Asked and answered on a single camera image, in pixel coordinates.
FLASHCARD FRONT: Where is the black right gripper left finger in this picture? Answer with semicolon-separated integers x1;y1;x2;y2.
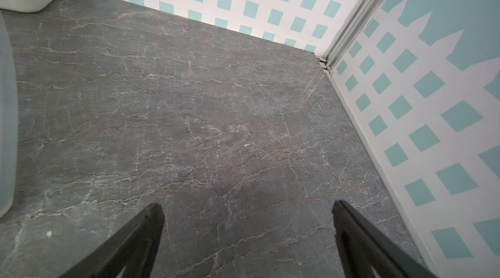
62;203;165;277

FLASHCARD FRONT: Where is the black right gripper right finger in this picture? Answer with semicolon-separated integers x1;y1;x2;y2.
332;200;435;277

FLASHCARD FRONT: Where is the clear plastic storage box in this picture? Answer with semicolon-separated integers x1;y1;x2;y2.
1;18;18;216

